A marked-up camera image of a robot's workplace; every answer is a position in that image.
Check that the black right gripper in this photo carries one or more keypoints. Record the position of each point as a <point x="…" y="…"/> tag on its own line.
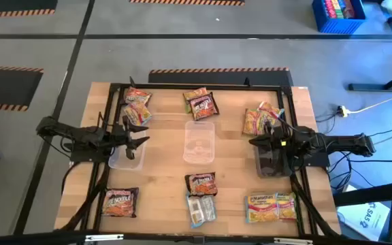
<point x="282" y="143"/>

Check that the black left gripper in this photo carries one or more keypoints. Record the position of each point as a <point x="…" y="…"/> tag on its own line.
<point x="119" y="136"/>

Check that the dark grey plastic bin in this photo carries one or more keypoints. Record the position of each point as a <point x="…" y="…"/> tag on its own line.
<point x="267" y="168"/>

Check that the clear plastic bin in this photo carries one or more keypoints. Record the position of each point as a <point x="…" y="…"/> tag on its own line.
<point x="199" y="136"/>
<point x="138" y="161"/>

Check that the Maruchan black fire noodle pack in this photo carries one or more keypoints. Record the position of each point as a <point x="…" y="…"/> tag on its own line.
<point x="201" y="184"/>
<point x="120" y="202"/>
<point x="203" y="107"/>

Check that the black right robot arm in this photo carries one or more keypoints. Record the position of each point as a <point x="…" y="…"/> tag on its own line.
<point x="335" y="141"/>

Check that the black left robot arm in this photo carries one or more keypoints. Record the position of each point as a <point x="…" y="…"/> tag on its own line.
<point x="80" y="134"/>

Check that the black hazard-striped floor mat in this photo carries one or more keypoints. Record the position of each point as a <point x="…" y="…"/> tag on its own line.
<point x="216" y="78"/>
<point x="12" y="5"/>
<point x="182" y="2"/>
<point x="5" y="88"/>

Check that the white power strip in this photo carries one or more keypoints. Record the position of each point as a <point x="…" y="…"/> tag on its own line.
<point x="343" y="111"/>

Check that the black beam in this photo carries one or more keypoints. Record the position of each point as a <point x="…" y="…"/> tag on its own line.
<point x="369" y="194"/>

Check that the black desk leg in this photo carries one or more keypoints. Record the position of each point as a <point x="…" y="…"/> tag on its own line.
<point x="369" y="87"/>

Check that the white printed cardboard sheet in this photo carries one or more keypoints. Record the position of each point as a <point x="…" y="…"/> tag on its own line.
<point x="366" y="217"/>

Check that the black crossbar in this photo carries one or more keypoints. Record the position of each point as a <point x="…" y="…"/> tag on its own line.
<point x="46" y="240"/>

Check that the blue plastic crate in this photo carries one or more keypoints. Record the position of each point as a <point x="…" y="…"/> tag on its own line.
<point x="339" y="26"/>

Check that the yellow green box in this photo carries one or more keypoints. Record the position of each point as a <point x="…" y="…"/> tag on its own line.
<point x="338" y="8"/>

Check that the dark red box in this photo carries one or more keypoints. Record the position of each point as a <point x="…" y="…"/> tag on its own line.
<point x="348" y="8"/>

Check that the white object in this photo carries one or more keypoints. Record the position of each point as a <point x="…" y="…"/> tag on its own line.
<point x="390" y="5"/>

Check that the silver metal bracket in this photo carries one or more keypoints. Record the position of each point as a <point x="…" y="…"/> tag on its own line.
<point x="293" y="241"/>
<point x="104" y="237"/>

